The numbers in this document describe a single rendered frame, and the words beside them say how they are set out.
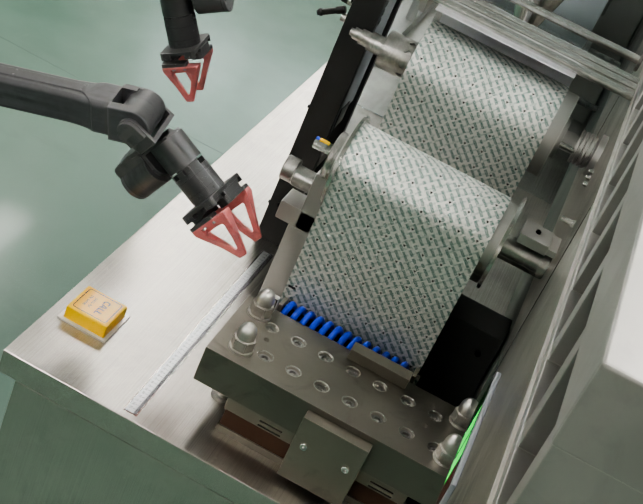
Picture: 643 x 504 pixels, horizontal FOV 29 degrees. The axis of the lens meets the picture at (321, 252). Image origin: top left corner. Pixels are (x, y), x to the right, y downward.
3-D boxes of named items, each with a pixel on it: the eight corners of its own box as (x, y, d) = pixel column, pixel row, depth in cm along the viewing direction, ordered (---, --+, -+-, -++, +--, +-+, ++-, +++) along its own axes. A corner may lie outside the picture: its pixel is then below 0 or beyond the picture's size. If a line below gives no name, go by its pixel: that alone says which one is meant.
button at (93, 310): (84, 296, 193) (89, 284, 192) (124, 318, 192) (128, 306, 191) (62, 317, 187) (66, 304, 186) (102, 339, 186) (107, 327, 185)
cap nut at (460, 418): (452, 409, 181) (465, 387, 179) (474, 421, 181) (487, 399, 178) (446, 423, 178) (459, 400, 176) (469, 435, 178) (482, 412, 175)
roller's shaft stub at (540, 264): (500, 249, 183) (513, 225, 181) (543, 271, 182) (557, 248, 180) (494, 261, 179) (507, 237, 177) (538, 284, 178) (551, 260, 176)
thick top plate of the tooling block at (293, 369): (236, 325, 189) (249, 294, 186) (472, 453, 185) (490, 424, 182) (192, 378, 175) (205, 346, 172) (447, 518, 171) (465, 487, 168)
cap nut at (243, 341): (234, 335, 176) (244, 311, 174) (257, 348, 176) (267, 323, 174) (224, 348, 173) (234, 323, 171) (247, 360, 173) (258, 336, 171)
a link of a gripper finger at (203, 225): (221, 273, 184) (181, 223, 183) (240, 252, 190) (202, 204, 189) (253, 251, 181) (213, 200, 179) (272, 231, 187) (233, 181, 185)
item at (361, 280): (279, 300, 189) (323, 201, 180) (417, 374, 187) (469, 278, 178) (278, 301, 189) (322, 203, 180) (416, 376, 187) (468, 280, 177)
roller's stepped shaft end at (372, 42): (350, 37, 203) (357, 19, 201) (382, 53, 202) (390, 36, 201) (344, 42, 200) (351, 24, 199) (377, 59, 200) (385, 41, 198)
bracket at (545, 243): (522, 227, 181) (528, 216, 180) (558, 246, 180) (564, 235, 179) (515, 241, 176) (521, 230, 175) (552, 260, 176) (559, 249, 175)
